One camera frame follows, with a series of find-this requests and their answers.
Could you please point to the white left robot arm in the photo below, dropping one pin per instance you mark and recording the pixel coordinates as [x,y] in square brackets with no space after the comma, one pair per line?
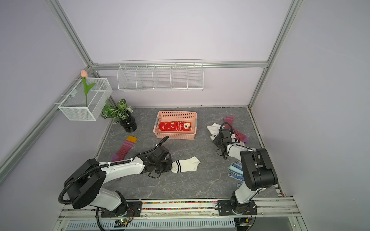
[85,186]

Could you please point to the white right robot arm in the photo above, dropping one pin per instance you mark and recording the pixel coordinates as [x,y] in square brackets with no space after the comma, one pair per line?
[256,171]

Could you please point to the purple striped sock right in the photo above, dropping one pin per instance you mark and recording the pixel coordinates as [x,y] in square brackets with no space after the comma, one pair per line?
[239,136]

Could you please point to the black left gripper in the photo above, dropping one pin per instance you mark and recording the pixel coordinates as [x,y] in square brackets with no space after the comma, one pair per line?
[168,161]

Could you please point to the white mesh wall box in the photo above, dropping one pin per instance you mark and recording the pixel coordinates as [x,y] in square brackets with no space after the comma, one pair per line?
[73,105]

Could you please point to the purple striped sock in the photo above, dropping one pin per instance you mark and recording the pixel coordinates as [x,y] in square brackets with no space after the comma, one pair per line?
[126,147]
[239,136]

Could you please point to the pink artificial tulip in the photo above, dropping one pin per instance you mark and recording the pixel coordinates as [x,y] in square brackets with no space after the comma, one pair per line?
[87,87]

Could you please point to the pink plastic basket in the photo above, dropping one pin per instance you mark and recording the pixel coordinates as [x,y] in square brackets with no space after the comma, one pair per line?
[176,116]

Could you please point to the potted green plant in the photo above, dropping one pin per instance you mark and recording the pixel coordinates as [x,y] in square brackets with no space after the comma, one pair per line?
[122,114]

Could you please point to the purple striped sock left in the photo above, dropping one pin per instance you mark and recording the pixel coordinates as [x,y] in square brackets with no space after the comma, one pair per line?
[126,147]

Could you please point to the white sock black stripes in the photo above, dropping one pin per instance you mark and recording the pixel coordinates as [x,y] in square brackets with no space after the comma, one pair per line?
[233,140]

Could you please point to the white wire wall shelf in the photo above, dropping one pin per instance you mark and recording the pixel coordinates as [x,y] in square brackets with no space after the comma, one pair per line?
[135,75]

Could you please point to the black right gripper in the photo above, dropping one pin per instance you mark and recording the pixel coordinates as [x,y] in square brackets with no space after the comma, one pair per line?
[215,140]

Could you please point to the red christmas sock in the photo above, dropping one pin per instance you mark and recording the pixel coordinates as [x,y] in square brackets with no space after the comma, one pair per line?
[175,126]

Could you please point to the plain white sock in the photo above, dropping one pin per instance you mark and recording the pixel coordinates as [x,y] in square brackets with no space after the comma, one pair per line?
[214,129]

